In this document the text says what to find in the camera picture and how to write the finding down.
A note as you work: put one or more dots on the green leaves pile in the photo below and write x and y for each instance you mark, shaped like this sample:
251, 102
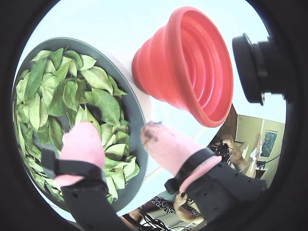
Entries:
60, 96

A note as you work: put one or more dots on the black handheld device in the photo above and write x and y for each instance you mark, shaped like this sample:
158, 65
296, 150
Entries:
221, 149

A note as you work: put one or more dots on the black white patterned fabric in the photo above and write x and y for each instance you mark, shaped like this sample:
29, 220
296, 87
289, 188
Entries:
163, 204

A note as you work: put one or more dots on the dark grey round bowl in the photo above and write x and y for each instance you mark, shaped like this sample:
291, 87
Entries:
137, 134

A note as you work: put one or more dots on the pink covered gripper finger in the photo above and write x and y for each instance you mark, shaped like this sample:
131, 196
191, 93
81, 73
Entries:
173, 149
84, 144

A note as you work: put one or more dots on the red collapsible silicone cup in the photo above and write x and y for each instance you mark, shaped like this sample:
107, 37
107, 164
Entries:
204, 60

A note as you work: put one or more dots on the framed green picture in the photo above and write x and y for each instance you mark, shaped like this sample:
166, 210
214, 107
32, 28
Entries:
269, 142

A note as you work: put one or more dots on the black camera lens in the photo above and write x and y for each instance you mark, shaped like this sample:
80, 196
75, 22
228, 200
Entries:
250, 72

